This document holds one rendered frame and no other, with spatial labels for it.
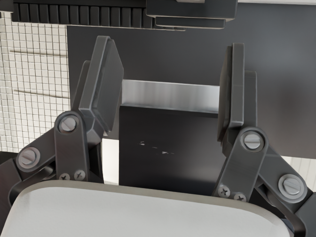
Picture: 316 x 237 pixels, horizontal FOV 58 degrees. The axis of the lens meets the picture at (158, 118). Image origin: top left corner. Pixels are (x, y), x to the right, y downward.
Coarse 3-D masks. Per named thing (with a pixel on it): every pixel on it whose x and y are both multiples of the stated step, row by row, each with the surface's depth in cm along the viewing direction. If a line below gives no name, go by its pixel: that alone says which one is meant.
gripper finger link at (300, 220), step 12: (312, 192) 11; (276, 204) 11; (288, 204) 11; (300, 204) 11; (312, 204) 11; (288, 216) 11; (300, 216) 10; (312, 216) 10; (300, 228) 11; (312, 228) 10
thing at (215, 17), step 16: (160, 0) 38; (176, 0) 37; (192, 0) 35; (208, 0) 37; (224, 0) 37; (160, 16) 39; (176, 16) 38; (192, 16) 38; (208, 16) 38; (224, 16) 37
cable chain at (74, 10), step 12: (24, 12) 60; (36, 12) 60; (48, 12) 59; (60, 12) 59; (72, 12) 58; (84, 12) 58; (96, 12) 58; (108, 12) 58; (120, 12) 57; (132, 12) 57; (144, 12) 57; (60, 24) 61; (72, 24) 59; (84, 24) 59; (96, 24) 59; (108, 24) 58; (120, 24) 58; (132, 24) 58; (144, 24) 57
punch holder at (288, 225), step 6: (252, 192) 25; (258, 192) 25; (252, 198) 24; (258, 198) 24; (258, 204) 24; (264, 204) 24; (270, 210) 23; (276, 210) 23; (282, 216) 22; (288, 222) 22; (288, 228) 22
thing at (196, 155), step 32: (128, 96) 23; (160, 96) 23; (192, 96) 22; (128, 128) 23; (160, 128) 23; (192, 128) 22; (128, 160) 24; (160, 160) 23; (192, 160) 23; (224, 160) 23; (192, 192) 24
